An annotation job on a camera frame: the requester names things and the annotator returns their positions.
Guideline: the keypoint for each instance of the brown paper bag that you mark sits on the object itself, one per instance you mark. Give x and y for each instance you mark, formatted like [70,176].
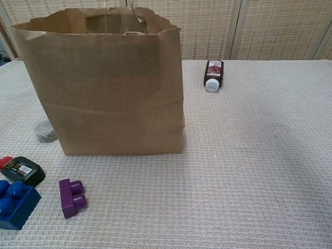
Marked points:
[103,90]

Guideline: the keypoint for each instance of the dark purple juice bottle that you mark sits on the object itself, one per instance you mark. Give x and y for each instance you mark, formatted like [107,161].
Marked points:
[213,71]

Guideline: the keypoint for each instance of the black bottle red cap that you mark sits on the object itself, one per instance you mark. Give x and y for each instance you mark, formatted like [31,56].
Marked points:
[23,171]

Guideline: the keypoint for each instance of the white woven tablecloth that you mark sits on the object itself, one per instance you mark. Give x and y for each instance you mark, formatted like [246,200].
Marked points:
[103,181]

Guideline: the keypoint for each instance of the purple toy building block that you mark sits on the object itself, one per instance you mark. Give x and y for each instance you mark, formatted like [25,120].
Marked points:
[68,197]

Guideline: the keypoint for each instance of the clear container of clips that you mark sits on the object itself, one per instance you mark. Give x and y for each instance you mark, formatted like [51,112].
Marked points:
[42,131]

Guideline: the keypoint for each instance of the blue toy building block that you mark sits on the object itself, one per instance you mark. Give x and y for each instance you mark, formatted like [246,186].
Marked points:
[20,207]

